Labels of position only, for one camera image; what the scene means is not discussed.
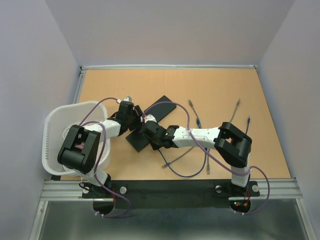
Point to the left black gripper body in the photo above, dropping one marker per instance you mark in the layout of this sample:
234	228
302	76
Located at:
133	120

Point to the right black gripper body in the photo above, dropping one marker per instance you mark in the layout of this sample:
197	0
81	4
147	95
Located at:
155	142

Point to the black network switch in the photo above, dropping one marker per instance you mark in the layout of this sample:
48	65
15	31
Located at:
162	108
137	140

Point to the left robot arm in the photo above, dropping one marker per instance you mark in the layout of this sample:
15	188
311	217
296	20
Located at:
84	160

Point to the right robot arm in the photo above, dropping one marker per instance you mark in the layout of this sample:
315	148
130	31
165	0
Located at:
233	145

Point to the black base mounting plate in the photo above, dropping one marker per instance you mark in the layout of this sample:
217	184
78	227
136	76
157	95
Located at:
165	194

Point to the white plastic basket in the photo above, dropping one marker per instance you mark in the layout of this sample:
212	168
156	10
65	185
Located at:
58	124

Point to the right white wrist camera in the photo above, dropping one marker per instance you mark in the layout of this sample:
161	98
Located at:
147	118

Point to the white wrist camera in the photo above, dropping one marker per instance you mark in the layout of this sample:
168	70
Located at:
128	99
147	118

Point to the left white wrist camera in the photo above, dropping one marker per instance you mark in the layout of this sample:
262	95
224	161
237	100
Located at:
128	99

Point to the coiled coloured cable spools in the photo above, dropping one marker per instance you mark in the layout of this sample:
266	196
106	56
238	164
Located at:
80	146

